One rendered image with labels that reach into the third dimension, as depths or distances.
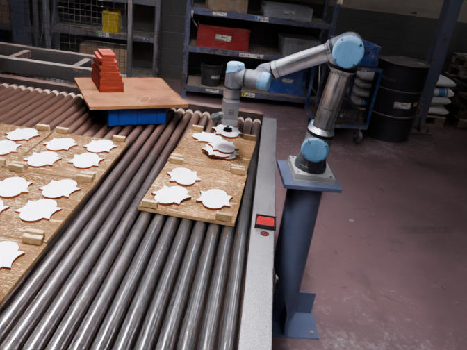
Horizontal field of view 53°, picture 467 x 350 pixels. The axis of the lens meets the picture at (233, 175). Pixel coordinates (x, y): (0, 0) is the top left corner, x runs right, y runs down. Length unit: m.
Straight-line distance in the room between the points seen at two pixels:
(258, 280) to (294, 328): 1.24
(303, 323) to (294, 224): 0.64
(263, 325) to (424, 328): 1.79
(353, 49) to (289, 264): 1.12
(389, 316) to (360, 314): 0.17
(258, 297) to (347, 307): 1.57
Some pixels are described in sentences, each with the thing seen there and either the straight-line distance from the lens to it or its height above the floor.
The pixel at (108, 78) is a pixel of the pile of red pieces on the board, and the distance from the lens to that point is 2.55.
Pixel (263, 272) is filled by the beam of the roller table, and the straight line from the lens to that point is 1.47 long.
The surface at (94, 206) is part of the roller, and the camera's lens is 1.74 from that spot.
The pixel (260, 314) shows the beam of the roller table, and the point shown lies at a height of 0.92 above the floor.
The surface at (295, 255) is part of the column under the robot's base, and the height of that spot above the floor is 0.45.
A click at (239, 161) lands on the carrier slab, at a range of 2.11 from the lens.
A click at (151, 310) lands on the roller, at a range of 1.29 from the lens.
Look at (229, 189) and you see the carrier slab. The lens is 1.85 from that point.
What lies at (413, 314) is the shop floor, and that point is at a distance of 3.04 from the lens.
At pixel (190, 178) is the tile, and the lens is 1.88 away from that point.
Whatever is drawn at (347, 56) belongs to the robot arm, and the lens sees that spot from 1.88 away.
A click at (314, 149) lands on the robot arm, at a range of 1.99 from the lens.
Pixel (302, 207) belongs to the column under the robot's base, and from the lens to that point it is 2.25.
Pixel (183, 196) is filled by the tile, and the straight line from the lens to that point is 1.74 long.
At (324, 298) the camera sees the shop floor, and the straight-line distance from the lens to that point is 2.91.
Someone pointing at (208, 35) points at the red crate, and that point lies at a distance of 6.02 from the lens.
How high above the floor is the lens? 1.80
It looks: 26 degrees down
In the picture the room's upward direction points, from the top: 8 degrees clockwise
